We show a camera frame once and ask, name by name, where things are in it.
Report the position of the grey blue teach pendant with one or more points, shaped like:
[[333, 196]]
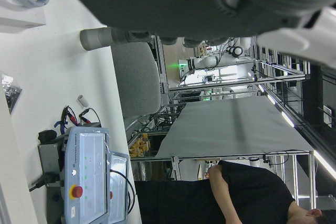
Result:
[[76, 155], [118, 163]]

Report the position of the grey office chair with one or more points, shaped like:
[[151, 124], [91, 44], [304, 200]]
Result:
[[136, 77]]

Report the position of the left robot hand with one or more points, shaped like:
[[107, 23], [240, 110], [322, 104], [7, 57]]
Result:
[[157, 3]]

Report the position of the grey cylindrical post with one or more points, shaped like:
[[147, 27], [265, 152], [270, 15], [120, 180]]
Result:
[[95, 39]]

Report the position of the grey metal pendant holder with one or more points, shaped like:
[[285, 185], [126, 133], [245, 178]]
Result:
[[50, 158]]

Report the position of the small white tube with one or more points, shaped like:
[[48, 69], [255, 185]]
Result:
[[82, 101]]

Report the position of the person in black T-shirt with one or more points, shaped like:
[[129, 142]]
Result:
[[249, 195]]

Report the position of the ceiling light strip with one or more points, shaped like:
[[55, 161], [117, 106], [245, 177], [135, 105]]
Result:
[[325, 165], [288, 119], [273, 99]]

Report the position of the clear bag of screws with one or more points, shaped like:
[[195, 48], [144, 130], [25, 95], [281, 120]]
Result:
[[11, 95]]

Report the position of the white cardboard box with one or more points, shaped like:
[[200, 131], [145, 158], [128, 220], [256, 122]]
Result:
[[15, 14]]

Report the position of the black knob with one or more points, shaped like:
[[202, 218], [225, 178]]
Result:
[[47, 136]]

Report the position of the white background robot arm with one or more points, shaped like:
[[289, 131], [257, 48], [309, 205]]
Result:
[[207, 61]]

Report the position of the yellow parts pile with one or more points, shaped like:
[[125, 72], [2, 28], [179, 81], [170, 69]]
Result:
[[141, 145]]

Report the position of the red black clip leads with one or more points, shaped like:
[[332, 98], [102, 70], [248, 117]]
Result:
[[74, 119]]

